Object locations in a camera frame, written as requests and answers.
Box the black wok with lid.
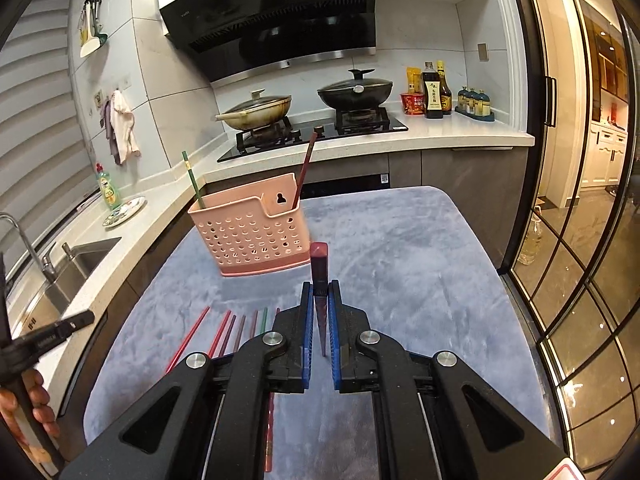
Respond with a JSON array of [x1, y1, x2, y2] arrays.
[[316, 69, 394, 111]]

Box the clear plastic bottle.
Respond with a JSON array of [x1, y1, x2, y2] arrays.
[[517, 205, 543, 266]]

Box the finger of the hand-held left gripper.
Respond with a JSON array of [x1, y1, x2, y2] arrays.
[[0, 309, 96, 376]]

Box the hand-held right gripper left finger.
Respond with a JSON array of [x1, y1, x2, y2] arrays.
[[59, 281, 316, 480]]

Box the patterned plate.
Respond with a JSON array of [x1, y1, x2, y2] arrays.
[[102, 196, 147, 228]]

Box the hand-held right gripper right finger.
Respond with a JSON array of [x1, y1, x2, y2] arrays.
[[327, 280, 571, 480]]

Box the pink perforated utensil basket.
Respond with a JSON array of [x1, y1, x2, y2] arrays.
[[187, 172, 313, 278]]

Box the white sideboard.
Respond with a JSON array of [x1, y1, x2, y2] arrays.
[[580, 120, 628, 188]]

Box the steel sink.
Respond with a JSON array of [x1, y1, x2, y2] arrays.
[[10, 236, 122, 331]]

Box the white window blinds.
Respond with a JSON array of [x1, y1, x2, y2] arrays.
[[0, 0, 101, 281]]

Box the purple chopstick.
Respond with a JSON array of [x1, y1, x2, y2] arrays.
[[219, 314, 237, 358]]

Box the black range hood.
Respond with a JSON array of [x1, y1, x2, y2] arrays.
[[156, 0, 378, 83]]

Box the beige wok with lid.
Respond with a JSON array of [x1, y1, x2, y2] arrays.
[[215, 89, 293, 131]]

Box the green dish soap bottle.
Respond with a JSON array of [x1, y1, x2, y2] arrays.
[[95, 162, 123, 211]]

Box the black built-in appliance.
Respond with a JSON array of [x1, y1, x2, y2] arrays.
[[295, 172, 391, 201]]

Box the red instant noodle cup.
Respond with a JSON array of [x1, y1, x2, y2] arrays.
[[399, 91, 426, 116]]

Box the yellow capped sauce bottle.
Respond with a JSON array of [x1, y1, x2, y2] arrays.
[[436, 61, 453, 113]]

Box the dark red chopstick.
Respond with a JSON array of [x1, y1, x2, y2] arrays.
[[310, 241, 331, 358]]

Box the brown chopstick with gold band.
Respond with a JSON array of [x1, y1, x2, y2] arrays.
[[291, 131, 319, 208]]

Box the person's left hand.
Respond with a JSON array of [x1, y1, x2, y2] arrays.
[[0, 369, 60, 463]]

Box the purple cloth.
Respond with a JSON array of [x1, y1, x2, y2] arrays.
[[99, 100, 123, 165]]

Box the grey base cabinet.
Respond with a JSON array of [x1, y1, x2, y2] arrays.
[[202, 145, 531, 271]]

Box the steel faucet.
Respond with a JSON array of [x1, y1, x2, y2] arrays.
[[0, 212, 58, 283]]

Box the blue-grey plush mat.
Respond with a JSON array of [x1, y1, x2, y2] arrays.
[[82, 186, 563, 480]]

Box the black framed glass door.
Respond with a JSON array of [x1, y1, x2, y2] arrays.
[[505, 0, 640, 471]]

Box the teal spice jar tray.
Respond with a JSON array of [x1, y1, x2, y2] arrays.
[[454, 106, 496, 122]]

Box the black gas stove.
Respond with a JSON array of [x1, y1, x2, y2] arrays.
[[216, 110, 410, 163]]

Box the dark soy sauce bottle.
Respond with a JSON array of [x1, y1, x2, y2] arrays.
[[420, 62, 445, 120]]

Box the white spatula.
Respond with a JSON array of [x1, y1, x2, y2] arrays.
[[80, 2, 101, 58]]

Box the pink white towel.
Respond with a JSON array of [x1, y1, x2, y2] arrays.
[[109, 90, 142, 158]]

